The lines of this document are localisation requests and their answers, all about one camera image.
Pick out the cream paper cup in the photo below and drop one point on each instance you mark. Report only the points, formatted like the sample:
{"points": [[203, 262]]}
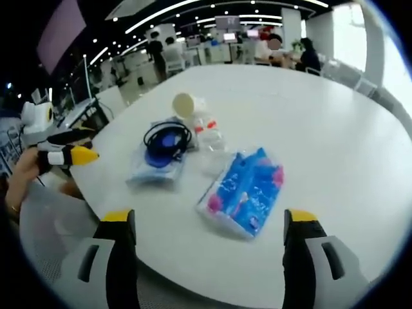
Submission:
{"points": [[184, 104]]}

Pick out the blue item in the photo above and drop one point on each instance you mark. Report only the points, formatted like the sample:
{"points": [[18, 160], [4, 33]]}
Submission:
{"points": [[157, 164]]}

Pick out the blue tissue packet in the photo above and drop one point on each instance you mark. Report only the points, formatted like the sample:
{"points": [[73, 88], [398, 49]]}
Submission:
{"points": [[244, 196]]}

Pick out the clear bag with orange caps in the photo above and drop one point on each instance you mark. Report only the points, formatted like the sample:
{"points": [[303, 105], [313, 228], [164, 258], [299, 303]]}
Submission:
{"points": [[209, 135]]}

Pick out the hanging monitor screen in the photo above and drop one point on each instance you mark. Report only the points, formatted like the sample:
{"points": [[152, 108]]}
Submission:
{"points": [[227, 22]]}

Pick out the white tabletop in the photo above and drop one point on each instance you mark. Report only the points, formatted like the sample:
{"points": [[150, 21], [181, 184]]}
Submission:
{"points": [[289, 128]]}

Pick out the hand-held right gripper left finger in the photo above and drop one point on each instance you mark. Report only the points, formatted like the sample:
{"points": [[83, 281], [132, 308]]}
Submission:
{"points": [[119, 257]]}

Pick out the grey mesh chair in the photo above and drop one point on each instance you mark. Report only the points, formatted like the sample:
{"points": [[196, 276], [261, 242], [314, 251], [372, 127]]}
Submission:
{"points": [[64, 231]]}

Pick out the purple wall screen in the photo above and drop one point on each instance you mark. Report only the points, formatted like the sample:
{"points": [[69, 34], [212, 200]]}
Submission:
{"points": [[61, 32]]}

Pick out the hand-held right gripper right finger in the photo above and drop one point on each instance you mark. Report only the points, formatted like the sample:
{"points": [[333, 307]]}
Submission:
{"points": [[305, 257]]}

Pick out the person's left hand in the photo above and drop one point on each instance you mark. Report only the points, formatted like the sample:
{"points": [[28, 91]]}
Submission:
{"points": [[24, 174]]}

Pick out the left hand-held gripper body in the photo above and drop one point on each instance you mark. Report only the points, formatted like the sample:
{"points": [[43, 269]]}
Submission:
{"points": [[35, 120]]}

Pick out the white chair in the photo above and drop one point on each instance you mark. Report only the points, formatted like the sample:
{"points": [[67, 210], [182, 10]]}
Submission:
{"points": [[360, 78]]}

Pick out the grey side desk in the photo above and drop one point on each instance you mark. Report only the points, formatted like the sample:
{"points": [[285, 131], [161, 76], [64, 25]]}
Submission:
{"points": [[80, 111]]}

